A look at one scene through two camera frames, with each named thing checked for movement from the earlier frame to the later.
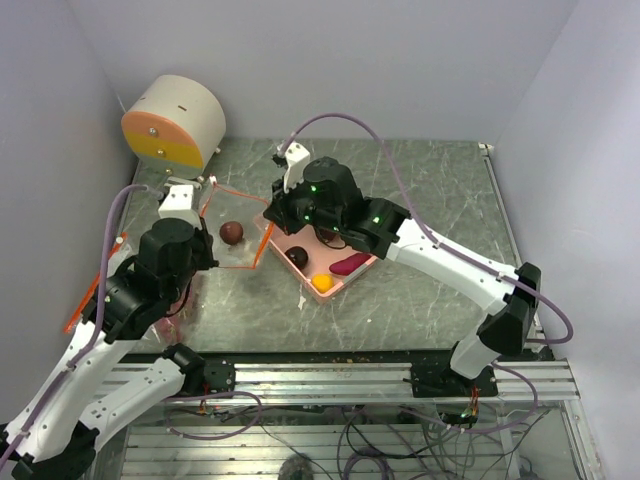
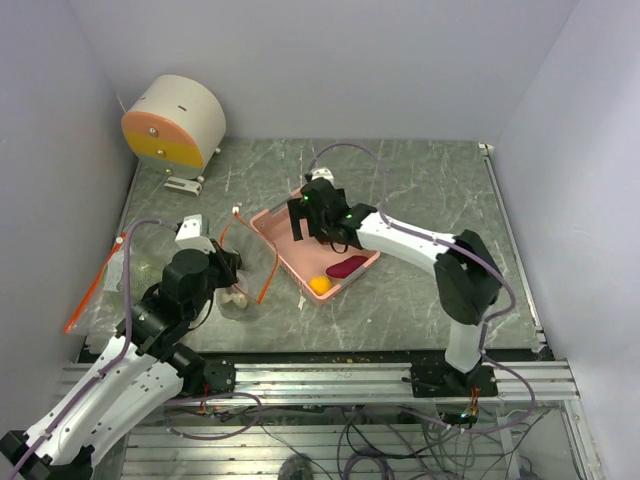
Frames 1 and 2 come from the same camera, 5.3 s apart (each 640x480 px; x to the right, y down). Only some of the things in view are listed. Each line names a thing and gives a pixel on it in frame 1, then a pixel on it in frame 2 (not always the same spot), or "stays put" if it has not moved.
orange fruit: [322, 282] stays put
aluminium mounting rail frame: [358, 421] stays put
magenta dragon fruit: [349, 264] stays put
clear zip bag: [240, 225] → [258, 258]
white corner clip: [485, 148] stays put
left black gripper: [206, 241] → [227, 263]
